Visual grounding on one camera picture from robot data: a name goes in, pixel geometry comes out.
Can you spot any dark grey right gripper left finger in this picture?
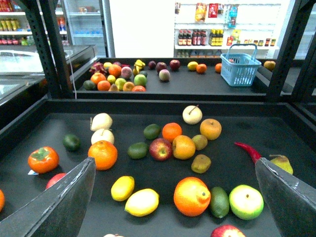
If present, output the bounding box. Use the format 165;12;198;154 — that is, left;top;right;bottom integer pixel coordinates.
0;158;96;237

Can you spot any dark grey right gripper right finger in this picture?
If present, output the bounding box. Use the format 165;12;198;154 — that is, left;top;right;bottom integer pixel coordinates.
255;158;316;237

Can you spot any small yellow lemon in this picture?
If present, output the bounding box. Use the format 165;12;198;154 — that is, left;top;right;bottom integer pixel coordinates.
111;176;135;201

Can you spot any large yellow lemon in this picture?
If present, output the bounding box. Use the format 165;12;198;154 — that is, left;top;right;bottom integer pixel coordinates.
124;189;159;217

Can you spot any black fruit shelf tray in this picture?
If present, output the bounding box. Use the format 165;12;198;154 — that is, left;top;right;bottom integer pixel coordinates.
0;99;316;237

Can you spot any rear yellow lemon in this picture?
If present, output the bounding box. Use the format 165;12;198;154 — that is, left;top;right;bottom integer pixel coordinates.
187;61;198;71

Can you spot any white retail shelf with bottles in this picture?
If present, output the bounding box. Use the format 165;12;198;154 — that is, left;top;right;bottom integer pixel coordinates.
173;0;282;59

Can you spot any red apple left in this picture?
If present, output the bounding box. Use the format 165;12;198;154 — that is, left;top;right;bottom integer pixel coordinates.
45;173;67;190

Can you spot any yellow green pear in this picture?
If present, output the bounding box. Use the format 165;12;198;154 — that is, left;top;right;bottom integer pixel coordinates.
269;155;294;175

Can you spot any bright green apple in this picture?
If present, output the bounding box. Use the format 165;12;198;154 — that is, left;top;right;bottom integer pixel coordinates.
229;185;264;220

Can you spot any orange persimmon green leaf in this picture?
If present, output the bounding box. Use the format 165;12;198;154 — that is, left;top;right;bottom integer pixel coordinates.
28;146;59;174

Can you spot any red chili pepper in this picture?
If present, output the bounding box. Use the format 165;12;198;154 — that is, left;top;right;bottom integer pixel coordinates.
234;142;262;164

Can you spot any orange at left edge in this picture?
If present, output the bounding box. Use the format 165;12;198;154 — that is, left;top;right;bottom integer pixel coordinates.
0;190;5;211

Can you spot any dark green avocado left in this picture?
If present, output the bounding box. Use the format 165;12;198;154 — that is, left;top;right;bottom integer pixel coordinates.
63;134;80;152

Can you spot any dark green avocado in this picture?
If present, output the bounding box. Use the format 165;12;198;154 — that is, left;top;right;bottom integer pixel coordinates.
63;134;80;152
209;187;230;218

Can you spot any dark green avocado front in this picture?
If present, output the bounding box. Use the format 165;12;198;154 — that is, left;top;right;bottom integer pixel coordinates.
209;187;230;218

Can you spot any red apple bottom edge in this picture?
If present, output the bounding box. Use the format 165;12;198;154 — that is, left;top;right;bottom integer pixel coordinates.
210;225;245;237

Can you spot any large orange mandarin left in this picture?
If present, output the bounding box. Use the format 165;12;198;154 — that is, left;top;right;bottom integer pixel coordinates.
88;140;118;171

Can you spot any white pear middle left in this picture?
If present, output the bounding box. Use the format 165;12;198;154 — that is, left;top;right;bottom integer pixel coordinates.
91;128;115;145

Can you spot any white pear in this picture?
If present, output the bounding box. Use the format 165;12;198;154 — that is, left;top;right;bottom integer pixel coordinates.
90;113;113;131
91;128;115;145
182;105;202;125

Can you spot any white pear upper left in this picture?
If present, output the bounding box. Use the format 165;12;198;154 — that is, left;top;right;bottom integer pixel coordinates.
90;113;113;131

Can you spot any green lime front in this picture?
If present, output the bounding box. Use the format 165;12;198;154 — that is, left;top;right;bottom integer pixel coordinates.
127;142;149;159

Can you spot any green lime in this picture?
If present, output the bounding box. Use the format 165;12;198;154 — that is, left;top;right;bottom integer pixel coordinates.
127;142;149;159
143;123;161;140

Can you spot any brown kiwi front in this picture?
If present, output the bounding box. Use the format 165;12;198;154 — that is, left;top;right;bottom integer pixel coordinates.
191;154;211;174

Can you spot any brown kiwi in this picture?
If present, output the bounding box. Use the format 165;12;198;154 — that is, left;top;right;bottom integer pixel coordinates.
191;154;211;174
192;134;208;151

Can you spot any large orange with navel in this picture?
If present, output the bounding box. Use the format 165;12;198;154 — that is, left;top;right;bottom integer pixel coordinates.
173;177;211;217

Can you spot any brown kiwi rear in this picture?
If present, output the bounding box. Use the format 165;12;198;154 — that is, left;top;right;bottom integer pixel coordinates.
192;134;208;151

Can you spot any golden yellow apple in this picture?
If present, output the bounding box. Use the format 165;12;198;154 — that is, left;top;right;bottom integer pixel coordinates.
199;118;222;141

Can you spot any red yellow apple centre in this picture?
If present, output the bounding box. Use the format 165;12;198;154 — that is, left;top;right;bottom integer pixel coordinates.
149;138;173;161

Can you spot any yellow orange persimmon fruit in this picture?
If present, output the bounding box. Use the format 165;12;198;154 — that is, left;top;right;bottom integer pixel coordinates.
172;135;196;160

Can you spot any green lime rear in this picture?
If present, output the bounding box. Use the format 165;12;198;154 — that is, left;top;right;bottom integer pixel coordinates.
143;123;161;140

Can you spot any white pear rear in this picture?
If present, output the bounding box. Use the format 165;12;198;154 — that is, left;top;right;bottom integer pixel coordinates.
182;105;202;125

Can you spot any small orange tangerine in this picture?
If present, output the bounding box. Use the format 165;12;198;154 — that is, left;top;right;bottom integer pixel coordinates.
162;122;182;143

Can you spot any small blue background basket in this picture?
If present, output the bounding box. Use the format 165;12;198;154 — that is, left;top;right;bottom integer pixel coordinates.
220;43;262;87

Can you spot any rear green apple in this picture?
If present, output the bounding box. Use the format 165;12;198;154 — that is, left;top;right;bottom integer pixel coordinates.
134;74;147;87

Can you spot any rear orange tangerine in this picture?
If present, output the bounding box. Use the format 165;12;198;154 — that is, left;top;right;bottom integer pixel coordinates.
196;64;207;74

